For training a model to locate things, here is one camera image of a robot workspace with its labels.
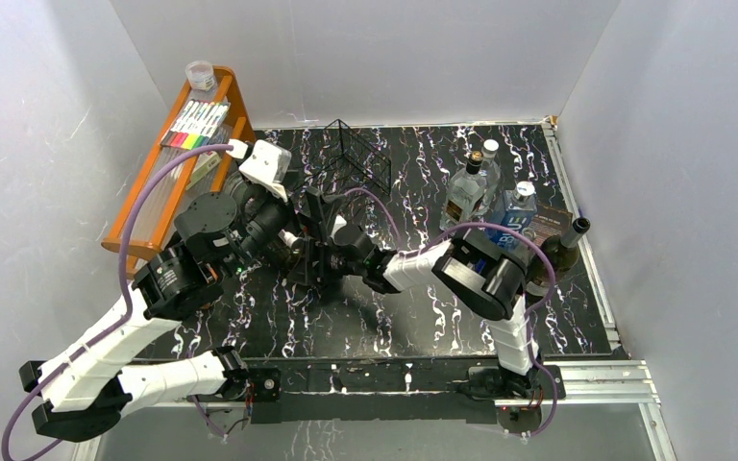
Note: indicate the brown booklet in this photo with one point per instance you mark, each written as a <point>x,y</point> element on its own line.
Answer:
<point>549,221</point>

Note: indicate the orange wooden shelf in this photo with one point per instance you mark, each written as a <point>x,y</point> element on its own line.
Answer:
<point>154,223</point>

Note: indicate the clear plastic cup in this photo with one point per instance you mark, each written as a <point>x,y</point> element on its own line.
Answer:
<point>201,75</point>

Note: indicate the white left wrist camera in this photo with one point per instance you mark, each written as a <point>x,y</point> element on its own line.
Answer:
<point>263,163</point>

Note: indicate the small white box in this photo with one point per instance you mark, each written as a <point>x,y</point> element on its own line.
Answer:
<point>205,163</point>

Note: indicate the pack of coloured markers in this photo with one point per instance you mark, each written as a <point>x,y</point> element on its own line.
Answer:
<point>195,124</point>

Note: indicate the black wire wine rack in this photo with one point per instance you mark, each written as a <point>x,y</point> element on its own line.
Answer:
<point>333,159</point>

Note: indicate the olive green wine bottle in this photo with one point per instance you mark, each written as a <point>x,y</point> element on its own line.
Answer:
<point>563,253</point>

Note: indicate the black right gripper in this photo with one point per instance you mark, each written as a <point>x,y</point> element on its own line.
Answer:
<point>322,274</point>

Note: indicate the round clear bottle black label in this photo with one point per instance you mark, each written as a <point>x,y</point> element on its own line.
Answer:
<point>267,218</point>

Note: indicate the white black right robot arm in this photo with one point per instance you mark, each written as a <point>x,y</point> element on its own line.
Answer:
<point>490,280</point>

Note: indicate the square clear bottle black cap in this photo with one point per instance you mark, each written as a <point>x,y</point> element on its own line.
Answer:
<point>465,192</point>

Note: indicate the blue glass bottle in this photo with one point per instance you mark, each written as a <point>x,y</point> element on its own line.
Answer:
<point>515,207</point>

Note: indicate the clear bottle white cap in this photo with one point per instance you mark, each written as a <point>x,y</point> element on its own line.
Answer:
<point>491,171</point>

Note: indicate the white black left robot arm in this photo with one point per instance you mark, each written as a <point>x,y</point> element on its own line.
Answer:
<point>91,387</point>

